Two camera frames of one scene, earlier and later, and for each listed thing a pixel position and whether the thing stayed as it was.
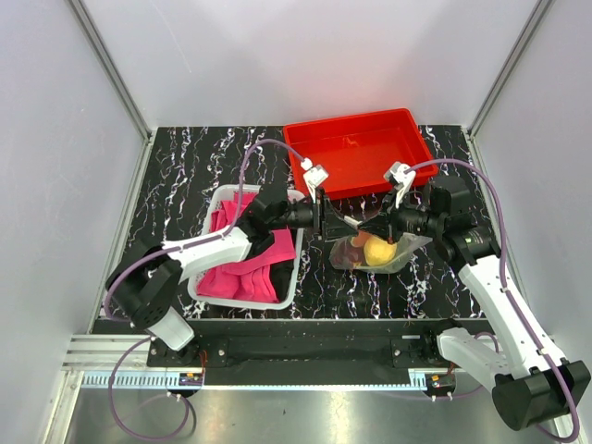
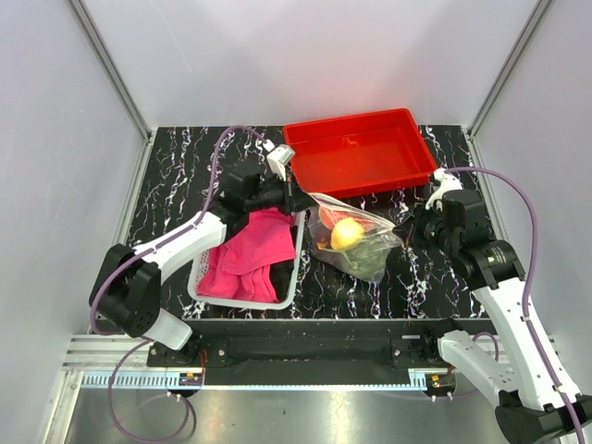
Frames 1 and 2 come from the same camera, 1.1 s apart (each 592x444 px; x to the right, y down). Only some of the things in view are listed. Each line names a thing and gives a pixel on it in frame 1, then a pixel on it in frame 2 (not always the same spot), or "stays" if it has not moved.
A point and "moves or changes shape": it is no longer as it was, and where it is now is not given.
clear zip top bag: (373, 252) moves or changes shape
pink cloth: (250, 279) stays
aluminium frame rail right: (508, 68) stays
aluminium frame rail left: (112, 70) stays
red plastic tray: (357, 150) stays
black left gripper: (329, 223) -> (293, 198)
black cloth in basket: (281, 273) stays
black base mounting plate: (308, 352) stays
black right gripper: (384, 225) -> (420, 217)
